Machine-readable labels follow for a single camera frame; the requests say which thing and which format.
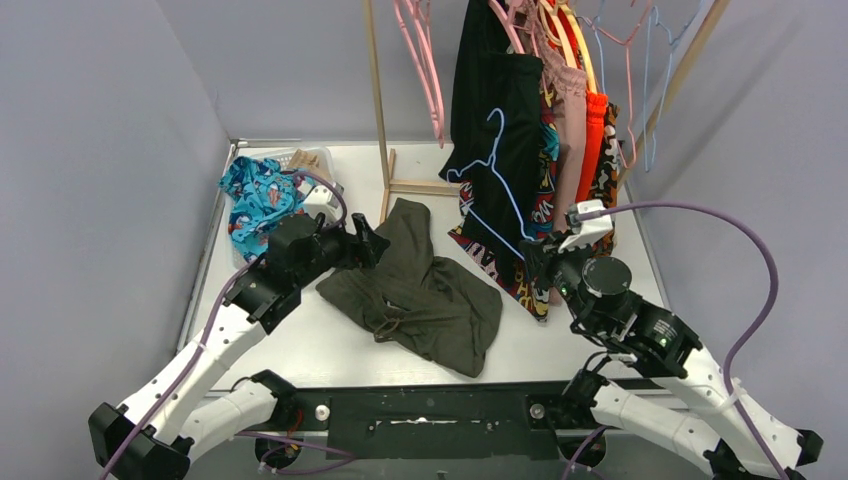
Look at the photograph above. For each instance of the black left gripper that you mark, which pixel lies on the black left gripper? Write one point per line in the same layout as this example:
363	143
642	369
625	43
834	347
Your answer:
357	242

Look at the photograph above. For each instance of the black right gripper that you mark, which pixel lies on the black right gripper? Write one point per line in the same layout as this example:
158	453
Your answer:
542	253

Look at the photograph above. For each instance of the beige shorts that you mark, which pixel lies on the beige shorts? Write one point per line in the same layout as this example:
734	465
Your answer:
304	160

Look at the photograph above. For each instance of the turquoise shark print shorts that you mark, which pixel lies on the turquoise shark print shorts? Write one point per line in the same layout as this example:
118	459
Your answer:
263	192

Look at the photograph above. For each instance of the olive green shorts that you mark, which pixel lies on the olive green shorts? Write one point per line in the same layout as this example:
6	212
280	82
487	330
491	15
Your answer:
430	305

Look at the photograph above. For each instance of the thin blue wire hanger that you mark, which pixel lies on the thin blue wire hanger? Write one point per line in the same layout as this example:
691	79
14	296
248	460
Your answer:
497	158

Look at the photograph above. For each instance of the pink plastic hanger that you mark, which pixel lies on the pink plastic hanger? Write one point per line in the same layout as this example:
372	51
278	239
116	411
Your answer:
414	60

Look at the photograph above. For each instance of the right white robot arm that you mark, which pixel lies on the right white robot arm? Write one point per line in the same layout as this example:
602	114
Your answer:
724	433

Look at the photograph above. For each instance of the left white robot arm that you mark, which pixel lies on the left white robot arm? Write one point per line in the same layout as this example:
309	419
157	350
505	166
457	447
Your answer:
161	429

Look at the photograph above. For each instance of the comic print shorts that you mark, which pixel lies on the comic print shorts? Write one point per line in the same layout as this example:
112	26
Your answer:
540	199

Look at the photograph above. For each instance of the black orange patterned shorts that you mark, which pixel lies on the black orange patterned shorts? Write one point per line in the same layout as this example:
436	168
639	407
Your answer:
605	184

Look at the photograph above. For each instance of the orange red shorts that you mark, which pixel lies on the orange red shorts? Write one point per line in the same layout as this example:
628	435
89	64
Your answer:
593	146

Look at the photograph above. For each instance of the dusty pink shorts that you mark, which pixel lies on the dusty pink shorts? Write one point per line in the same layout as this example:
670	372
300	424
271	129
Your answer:
568	82

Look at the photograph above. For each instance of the white perforated plastic basket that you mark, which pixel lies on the white perforated plastic basket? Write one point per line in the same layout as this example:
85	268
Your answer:
323	178

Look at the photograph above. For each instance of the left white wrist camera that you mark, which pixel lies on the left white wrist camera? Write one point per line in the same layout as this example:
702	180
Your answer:
322	200

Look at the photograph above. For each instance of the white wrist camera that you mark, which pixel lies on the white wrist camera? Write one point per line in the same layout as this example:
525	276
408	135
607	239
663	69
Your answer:
590	223
322	200

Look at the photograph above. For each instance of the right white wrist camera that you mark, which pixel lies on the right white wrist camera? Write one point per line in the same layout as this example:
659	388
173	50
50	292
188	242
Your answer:
590	223

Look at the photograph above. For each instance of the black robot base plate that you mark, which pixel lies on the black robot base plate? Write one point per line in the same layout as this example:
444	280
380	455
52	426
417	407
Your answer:
468	421

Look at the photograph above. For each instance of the empty pink wire hanger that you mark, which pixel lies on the empty pink wire hanger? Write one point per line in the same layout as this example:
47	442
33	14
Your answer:
616	31

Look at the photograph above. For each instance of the empty blue wire hanger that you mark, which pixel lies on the empty blue wire hanger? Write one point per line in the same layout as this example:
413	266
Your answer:
672	28

